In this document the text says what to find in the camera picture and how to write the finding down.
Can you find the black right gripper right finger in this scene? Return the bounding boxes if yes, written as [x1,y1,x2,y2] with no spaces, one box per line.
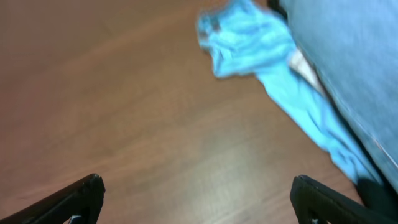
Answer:
[290,175,397,224]

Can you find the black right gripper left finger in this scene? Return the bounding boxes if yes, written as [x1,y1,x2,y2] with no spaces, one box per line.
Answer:
[1,174,105,224]

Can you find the light blue denim jeans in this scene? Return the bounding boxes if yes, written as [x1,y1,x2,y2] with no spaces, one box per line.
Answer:
[278,0,398,194]

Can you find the white pink cloth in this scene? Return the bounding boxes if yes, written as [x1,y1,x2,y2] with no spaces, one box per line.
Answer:
[289,49,326,95]

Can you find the light blue t-shirt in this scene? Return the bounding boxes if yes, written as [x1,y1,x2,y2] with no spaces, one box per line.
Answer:
[196,0,383,184]

